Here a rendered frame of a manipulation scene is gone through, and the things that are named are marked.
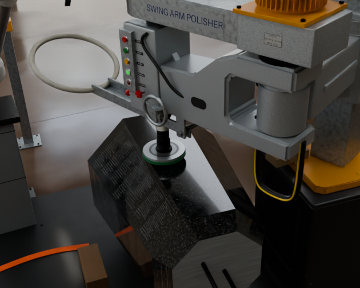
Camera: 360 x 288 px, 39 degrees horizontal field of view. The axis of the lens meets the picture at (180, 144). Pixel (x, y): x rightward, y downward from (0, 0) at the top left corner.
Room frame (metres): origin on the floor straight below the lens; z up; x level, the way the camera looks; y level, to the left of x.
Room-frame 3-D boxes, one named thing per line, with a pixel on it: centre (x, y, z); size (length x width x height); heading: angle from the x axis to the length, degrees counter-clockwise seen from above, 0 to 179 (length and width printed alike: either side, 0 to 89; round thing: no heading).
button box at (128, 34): (2.15, 0.21, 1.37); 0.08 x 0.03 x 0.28; 46
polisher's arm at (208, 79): (1.90, -0.19, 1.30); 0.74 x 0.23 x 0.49; 46
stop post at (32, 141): (3.80, 1.30, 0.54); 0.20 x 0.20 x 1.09; 17
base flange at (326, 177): (2.23, -0.80, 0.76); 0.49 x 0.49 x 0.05; 17
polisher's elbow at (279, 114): (1.72, -0.39, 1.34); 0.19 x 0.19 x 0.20
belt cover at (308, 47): (1.94, -0.17, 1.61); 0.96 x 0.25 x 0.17; 46
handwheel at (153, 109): (2.01, 0.08, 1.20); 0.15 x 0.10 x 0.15; 46
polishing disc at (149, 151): (2.18, 0.08, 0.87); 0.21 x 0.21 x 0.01
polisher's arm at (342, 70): (2.07, -0.68, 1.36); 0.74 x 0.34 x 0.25; 141
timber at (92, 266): (2.17, 0.53, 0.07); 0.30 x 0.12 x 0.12; 18
